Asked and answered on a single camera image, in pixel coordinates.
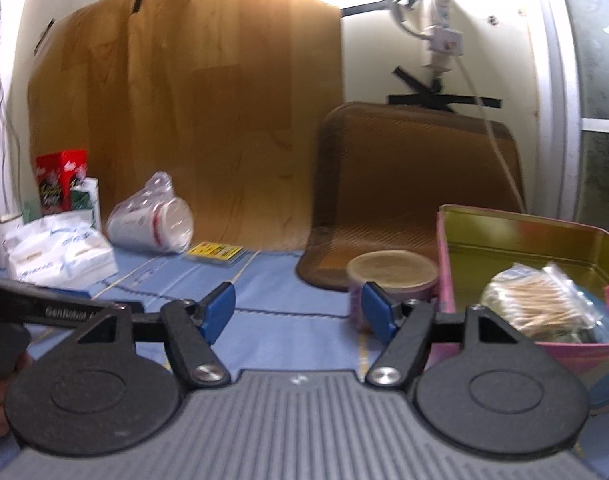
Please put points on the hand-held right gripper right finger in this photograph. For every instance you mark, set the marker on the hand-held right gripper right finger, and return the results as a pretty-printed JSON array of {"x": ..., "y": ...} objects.
[{"x": 375, "y": 312}]

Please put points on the cotton swab bag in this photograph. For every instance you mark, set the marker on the cotton swab bag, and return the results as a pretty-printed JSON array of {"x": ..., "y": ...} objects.
[{"x": 534, "y": 300}]

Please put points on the white window frame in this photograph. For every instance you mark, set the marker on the white window frame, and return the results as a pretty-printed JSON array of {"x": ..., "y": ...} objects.
[{"x": 554, "y": 110}]

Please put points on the yellow card pack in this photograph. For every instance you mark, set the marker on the yellow card pack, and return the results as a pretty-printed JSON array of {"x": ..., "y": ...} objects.
[{"x": 214, "y": 252}]

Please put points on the pink tin box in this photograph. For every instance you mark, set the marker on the pink tin box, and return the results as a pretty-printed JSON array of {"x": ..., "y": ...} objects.
[{"x": 604, "y": 365}]

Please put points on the brown woven seat mat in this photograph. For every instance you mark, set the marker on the brown woven seat mat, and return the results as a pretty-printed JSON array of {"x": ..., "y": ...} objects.
[{"x": 409, "y": 170}]

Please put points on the wood pattern vinyl sheet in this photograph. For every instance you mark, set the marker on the wood pattern vinyl sheet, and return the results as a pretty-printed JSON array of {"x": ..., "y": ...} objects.
[{"x": 209, "y": 110}]

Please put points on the round tin can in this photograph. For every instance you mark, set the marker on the round tin can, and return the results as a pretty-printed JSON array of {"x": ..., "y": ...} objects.
[{"x": 384, "y": 270}]

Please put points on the white power strip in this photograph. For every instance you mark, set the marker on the white power strip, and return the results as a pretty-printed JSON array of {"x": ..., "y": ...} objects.
[{"x": 443, "y": 30}]

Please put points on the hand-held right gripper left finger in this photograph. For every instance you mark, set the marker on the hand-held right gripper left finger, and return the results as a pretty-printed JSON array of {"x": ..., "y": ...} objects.
[{"x": 219, "y": 310}]

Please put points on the green white carton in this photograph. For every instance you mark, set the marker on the green white carton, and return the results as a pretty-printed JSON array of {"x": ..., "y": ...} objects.
[{"x": 87, "y": 200}]

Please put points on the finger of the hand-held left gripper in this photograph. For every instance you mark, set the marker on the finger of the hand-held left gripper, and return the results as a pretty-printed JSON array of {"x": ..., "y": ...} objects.
[{"x": 49, "y": 312}]

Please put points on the bagged white cup stack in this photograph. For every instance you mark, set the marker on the bagged white cup stack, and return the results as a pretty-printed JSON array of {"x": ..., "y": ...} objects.
[{"x": 144, "y": 225}]

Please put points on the blue cloth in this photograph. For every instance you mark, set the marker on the blue cloth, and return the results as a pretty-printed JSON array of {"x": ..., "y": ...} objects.
[{"x": 284, "y": 300}]

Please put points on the white blue tissue pack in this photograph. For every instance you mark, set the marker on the white blue tissue pack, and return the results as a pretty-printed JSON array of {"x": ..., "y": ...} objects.
[
  {"x": 54, "y": 227},
  {"x": 59, "y": 267}
]

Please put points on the red box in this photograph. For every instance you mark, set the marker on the red box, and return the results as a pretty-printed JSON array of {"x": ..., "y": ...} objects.
[{"x": 57, "y": 175}]

